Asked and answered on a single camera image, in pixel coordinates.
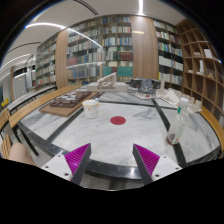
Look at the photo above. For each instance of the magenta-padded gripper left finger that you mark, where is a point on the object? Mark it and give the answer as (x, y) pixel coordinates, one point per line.
(56, 165)

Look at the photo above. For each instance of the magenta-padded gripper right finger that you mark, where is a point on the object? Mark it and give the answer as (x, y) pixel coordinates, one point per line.
(165, 166)

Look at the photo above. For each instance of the clear plastic bottle white cap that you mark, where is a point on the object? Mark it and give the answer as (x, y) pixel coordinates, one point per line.
(178, 128)

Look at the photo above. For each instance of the white cup yellow rim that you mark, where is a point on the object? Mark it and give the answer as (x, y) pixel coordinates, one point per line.
(90, 110)

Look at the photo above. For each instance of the brown model on wooden board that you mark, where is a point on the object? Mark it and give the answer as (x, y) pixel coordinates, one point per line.
(68, 101)

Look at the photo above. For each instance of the flat round red coaster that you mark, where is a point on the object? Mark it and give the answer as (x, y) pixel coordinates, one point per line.
(118, 120)

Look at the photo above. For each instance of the white terrain model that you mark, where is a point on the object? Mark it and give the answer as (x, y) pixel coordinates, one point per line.
(176, 98)

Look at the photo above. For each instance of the light blue spoon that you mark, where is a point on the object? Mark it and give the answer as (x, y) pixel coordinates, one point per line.
(96, 101)

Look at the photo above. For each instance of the dark grey building model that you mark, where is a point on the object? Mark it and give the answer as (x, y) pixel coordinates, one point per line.
(146, 87)

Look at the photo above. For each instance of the white building model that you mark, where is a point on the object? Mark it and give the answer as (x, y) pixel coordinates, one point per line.
(106, 85)

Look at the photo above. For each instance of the wooden cubby shelf unit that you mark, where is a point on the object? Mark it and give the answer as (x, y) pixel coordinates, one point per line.
(200, 76)

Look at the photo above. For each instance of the tall book shelf unit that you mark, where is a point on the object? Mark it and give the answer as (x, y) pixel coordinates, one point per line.
(113, 43)

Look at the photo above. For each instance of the curved ceiling light strip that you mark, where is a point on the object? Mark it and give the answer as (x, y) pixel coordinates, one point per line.
(46, 24)

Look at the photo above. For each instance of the straight ceiling light strip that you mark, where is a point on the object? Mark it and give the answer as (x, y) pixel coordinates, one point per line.
(141, 7)

